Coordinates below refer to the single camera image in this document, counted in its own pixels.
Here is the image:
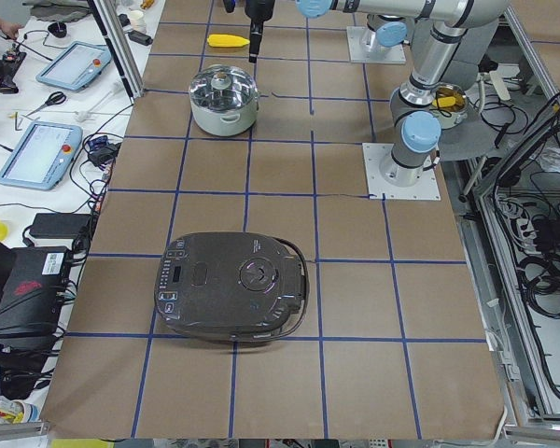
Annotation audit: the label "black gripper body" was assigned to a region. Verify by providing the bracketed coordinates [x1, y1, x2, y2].
[245, 0, 275, 21]

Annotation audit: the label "yellow corn cob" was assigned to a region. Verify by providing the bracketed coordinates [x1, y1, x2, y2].
[206, 34, 250, 49]

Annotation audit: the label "glass pot lid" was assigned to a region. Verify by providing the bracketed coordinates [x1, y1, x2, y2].
[189, 64, 259, 112]

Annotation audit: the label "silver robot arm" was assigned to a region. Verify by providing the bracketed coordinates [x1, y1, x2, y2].
[244, 0, 435, 63]
[380, 1, 510, 188]

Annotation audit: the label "pale green electric pot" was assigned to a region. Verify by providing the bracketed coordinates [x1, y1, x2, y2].
[189, 90, 259, 137]

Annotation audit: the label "white paper cup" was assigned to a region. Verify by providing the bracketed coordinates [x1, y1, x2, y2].
[127, 10, 147, 32]

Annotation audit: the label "upper blue teach pendant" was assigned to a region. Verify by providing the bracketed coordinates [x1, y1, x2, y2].
[35, 41, 112, 91]

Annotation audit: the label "blue teach pendant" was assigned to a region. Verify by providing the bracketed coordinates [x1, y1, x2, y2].
[0, 120, 83, 190]
[35, 41, 112, 91]

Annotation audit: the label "bowl with yellow object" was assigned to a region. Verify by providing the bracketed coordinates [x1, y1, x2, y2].
[429, 84, 468, 130]

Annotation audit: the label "lower blue teach pendant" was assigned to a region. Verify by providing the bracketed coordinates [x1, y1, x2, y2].
[0, 120, 83, 190]

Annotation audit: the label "dark grey rice cooker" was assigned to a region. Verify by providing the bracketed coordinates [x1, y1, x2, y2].
[154, 231, 310, 343]

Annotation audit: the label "black power adapter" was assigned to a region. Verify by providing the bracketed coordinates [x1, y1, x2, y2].
[29, 213, 90, 239]

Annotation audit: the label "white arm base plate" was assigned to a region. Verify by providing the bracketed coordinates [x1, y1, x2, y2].
[346, 22, 407, 64]
[362, 143, 441, 201]

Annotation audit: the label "aluminium frame post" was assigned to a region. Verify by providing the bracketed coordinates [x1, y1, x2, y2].
[88, 0, 144, 100]

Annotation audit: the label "black handled scissors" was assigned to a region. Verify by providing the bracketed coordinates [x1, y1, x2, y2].
[29, 91, 67, 116]

